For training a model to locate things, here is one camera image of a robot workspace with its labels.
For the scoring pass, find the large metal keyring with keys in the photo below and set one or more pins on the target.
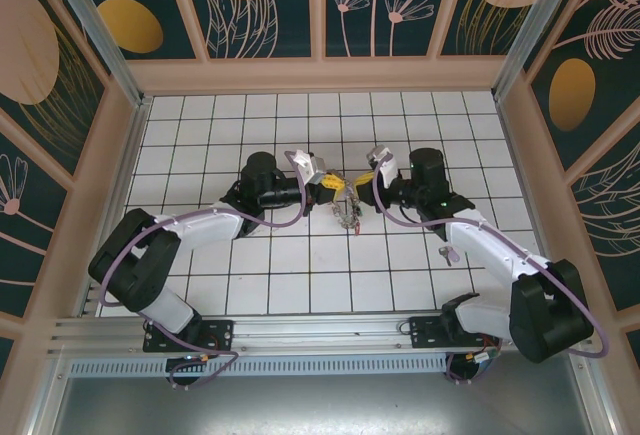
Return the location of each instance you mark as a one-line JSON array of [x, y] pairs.
[[345, 215]]

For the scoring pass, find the key with lilac tag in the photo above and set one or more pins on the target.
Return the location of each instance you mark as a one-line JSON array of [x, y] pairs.
[[452, 255]]

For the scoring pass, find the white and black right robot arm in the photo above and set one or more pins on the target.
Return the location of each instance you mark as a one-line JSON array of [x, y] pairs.
[[490, 245]]

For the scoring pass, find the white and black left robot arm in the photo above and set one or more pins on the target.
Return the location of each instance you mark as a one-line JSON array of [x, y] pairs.
[[210, 225]]

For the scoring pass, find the yellow power connector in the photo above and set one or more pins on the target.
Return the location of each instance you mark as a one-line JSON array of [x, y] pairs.
[[204, 357], [470, 357]]

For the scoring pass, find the grey metal sheet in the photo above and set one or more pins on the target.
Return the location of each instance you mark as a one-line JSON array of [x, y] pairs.
[[320, 405]]

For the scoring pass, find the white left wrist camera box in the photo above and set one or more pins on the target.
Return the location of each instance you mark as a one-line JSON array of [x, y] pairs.
[[312, 167]]

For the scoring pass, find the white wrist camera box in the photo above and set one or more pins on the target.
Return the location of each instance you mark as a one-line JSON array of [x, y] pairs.
[[312, 167], [392, 175]]

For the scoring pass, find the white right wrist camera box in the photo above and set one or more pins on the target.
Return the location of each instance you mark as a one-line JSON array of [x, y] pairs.
[[392, 175]]

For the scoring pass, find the aluminium side rail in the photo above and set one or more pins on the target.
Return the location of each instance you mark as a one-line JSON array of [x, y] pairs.
[[519, 165], [129, 165]]

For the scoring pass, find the aluminium mounting rail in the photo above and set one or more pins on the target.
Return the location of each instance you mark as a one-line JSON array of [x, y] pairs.
[[320, 335]]

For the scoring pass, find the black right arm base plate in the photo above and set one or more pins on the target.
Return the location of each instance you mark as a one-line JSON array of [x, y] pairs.
[[425, 332]]

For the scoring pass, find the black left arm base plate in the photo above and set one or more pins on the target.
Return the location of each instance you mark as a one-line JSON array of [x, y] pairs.
[[220, 332]]

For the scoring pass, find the aluminium frame post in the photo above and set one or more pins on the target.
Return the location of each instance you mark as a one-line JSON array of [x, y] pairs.
[[102, 30], [527, 30]]

